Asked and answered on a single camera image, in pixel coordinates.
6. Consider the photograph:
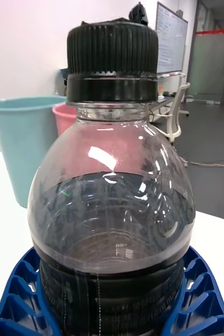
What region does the whiteboard on stand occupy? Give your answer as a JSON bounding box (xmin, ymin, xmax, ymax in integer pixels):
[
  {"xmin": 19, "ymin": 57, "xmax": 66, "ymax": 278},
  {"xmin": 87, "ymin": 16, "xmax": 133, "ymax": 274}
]
[{"xmin": 155, "ymin": 1, "xmax": 189, "ymax": 76}]

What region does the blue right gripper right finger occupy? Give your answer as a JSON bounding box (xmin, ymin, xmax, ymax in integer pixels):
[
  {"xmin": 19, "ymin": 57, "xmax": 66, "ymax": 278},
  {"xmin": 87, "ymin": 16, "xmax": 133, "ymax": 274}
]
[{"xmin": 161, "ymin": 245, "xmax": 224, "ymax": 336}]

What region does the white office chair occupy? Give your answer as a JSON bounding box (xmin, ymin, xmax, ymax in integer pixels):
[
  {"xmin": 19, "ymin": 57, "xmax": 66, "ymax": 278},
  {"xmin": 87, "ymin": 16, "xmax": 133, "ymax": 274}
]
[{"xmin": 153, "ymin": 82, "xmax": 191, "ymax": 144}]

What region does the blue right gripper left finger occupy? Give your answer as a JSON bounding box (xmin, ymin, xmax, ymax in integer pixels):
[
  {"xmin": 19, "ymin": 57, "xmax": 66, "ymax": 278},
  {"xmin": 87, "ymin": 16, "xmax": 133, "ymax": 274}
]
[{"xmin": 0, "ymin": 246, "xmax": 65, "ymax": 336}]

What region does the floor cable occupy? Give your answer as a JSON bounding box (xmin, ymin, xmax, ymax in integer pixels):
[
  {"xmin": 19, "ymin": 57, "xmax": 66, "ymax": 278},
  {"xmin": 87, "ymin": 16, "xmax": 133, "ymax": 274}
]
[{"xmin": 181, "ymin": 154, "xmax": 224, "ymax": 168}]

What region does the clear bottle with black cap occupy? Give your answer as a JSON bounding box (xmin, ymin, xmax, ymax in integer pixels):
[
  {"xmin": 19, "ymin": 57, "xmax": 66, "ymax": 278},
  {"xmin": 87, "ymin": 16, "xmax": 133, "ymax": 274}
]
[{"xmin": 27, "ymin": 19, "xmax": 196, "ymax": 336}]

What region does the pink plastic bin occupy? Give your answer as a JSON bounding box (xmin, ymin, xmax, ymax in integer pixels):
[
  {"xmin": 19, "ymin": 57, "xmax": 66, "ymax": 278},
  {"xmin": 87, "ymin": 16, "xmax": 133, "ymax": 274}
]
[{"xmin": 52, "ymin": 103, "xmax": 78, "ymax": 139}]

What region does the pale blue plastic bin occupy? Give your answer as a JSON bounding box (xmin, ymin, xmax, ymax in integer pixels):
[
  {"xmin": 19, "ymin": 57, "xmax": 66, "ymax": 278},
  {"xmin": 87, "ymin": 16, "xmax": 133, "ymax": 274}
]
[{"xmin": 0, "ymin": 96, "xmax": 67, "ymax": 208}]

